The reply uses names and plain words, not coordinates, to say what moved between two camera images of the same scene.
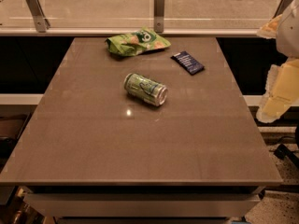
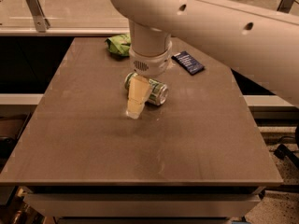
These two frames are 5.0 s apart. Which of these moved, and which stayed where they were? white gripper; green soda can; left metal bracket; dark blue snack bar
Moved: white gripper
Stayed: left metal bracket; dark blue snack bar; green soda can
